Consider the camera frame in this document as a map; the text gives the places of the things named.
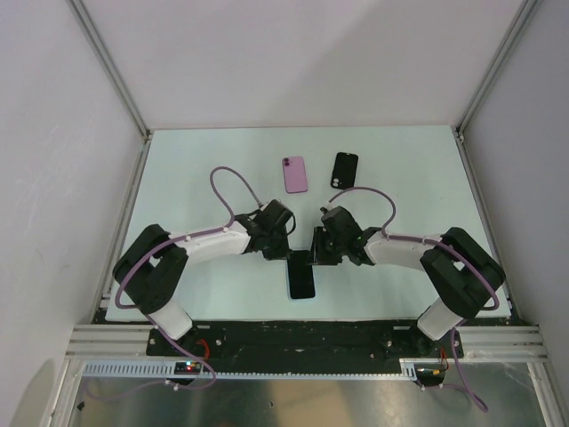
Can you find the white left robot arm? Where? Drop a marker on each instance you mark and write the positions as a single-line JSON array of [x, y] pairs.
[[149, 271]]

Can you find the aluminium front frame rail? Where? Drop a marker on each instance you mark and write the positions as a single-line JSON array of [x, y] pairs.
[[108, 341]]

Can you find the black phone case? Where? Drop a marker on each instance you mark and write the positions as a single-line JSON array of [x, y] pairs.
[[344, 171]]

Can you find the grey slotted cable duct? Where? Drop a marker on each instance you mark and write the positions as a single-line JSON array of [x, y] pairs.
[[164, 369]]

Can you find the light blue phone case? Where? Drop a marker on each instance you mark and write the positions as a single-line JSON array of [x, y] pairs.
[[302, 299]]

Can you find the left aluminium frame post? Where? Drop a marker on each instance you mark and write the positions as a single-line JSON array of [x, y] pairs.
[[101, 51]]

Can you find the right controller board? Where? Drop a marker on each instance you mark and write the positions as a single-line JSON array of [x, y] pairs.
[[430, 377]]

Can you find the right aluminium frame post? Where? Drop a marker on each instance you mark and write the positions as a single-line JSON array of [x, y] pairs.
[[506, 47]]

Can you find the controller board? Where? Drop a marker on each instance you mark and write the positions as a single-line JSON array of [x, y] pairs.
[[430, 377], [187, 368]]

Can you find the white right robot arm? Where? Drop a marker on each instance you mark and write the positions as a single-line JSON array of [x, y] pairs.
[[464, 275]]

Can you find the left controller board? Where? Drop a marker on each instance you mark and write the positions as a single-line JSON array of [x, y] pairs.
[[187, 368]]

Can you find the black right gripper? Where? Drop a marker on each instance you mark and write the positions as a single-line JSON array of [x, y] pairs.
[[318, 255]]

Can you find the aluminium frame post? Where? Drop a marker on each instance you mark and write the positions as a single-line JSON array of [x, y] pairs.
[[506, 47], [101, 51]]

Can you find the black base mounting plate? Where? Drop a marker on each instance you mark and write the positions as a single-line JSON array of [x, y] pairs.
[[309, 346]]

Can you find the teal smartphone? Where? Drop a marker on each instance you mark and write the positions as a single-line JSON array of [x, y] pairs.
[[300, 275]]

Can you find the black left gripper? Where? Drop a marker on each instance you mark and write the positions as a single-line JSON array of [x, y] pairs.
[[282, 252]]

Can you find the pink smartphone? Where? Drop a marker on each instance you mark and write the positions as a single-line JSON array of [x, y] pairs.
[[295, 176]]

